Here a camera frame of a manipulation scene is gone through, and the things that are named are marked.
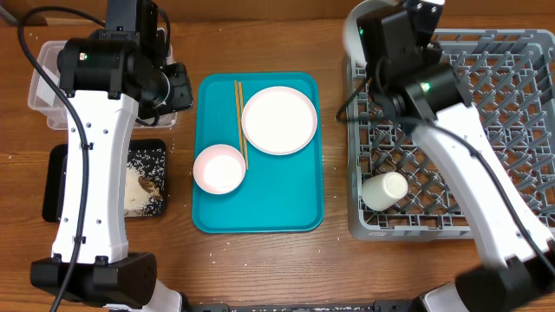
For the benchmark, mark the white rice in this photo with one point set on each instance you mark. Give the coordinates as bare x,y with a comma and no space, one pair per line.
151,164

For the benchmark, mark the black tray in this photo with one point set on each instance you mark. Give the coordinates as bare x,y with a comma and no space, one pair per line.
55,182

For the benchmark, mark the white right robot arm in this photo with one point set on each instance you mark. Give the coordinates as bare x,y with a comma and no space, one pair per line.
425,96

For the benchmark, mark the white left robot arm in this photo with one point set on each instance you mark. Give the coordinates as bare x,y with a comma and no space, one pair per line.
90,261

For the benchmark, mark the pink bowl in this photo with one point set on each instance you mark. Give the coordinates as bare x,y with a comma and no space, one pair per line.
219,169

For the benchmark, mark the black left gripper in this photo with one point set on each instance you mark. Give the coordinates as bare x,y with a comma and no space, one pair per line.
183,98

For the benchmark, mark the large white plate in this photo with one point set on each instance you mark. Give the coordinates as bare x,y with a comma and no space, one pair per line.
280,120

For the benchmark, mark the wooden chopstick left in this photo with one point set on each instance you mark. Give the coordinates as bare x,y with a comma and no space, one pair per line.
238,113

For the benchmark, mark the clear plastic bin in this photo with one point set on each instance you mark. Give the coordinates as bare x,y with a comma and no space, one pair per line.
41,86

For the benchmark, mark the grey dishwasher rack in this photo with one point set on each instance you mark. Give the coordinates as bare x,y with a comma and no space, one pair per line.
510,73

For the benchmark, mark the white plastic cup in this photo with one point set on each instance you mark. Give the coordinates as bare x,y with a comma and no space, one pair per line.
382,191

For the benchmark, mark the brown food scrap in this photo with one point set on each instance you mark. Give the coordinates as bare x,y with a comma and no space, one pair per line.
150,187

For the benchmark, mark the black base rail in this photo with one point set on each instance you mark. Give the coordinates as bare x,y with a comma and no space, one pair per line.
375,306

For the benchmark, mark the teal plastic tray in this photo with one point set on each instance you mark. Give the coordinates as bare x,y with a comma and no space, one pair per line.
278,193

